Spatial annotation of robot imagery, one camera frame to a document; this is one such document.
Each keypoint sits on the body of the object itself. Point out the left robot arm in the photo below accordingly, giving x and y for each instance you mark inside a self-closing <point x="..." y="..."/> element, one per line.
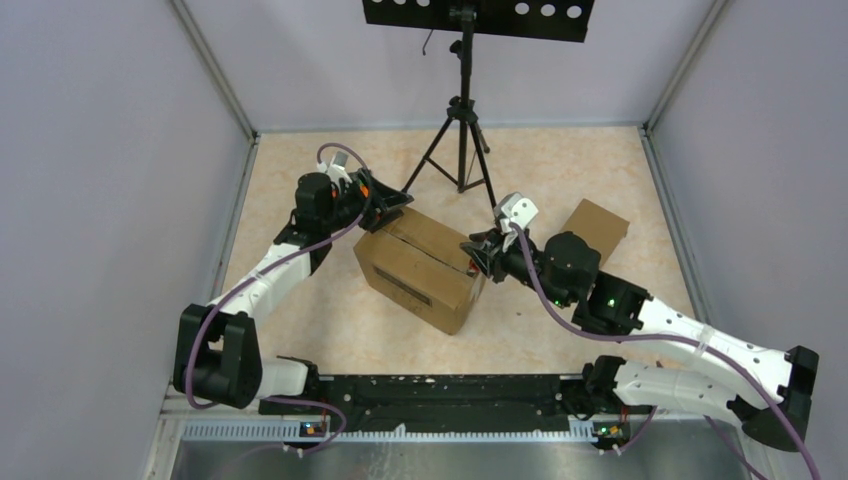
<point x="218" y="359"/>

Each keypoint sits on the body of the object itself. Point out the grey cable duct rail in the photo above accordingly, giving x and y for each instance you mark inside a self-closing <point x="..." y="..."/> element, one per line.
<point x="290" y="431"/>

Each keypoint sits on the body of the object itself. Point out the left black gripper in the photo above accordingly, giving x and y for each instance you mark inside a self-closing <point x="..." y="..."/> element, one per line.
<point x="381" y="205"/>

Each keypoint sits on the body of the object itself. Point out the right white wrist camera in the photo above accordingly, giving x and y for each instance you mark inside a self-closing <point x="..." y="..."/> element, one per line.
<point x="514" y="209"/>

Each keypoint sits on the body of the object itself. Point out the large cardboard box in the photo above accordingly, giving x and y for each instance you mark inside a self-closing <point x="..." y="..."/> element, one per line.
<point x="416" y="262"/>

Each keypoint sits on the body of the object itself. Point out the black perforated plate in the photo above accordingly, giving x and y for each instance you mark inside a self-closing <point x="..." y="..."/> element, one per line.
<point x="547" y="20"/>

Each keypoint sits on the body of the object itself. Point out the black tripod stand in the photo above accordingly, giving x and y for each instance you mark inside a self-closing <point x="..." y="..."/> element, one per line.
<point x="461" y="110"/>

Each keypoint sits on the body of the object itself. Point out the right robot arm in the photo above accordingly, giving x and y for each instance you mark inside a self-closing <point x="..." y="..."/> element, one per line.
<point x="765" y="392"/>

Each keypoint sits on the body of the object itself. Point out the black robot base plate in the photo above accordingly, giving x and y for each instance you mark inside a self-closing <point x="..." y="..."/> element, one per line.
<point x="441" y="404"/>

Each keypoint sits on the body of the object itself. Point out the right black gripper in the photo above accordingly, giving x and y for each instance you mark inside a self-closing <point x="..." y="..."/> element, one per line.
<point x="486" y="248"/>

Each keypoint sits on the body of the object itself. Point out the small cardboard box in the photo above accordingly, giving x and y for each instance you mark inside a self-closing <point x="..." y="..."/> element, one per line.
<point x="601" y="229"/>

